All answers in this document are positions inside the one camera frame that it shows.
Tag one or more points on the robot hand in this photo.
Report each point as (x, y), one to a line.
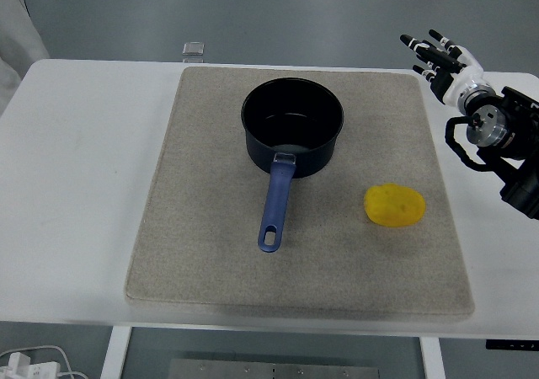
(465, 69)

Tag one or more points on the yellow potato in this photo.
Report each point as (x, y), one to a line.
(393, 205)

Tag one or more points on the black table control panel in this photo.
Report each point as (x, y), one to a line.
(511, 345)

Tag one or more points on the white table leg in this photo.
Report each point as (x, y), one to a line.
(113, 353)
(433, 362)

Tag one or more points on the beige fabric mat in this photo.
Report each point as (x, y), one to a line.
(210, 248)

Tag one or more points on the grey metal plate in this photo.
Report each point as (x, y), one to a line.
(273, 369)

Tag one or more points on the white power adapter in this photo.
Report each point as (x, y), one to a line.
(29, 368)

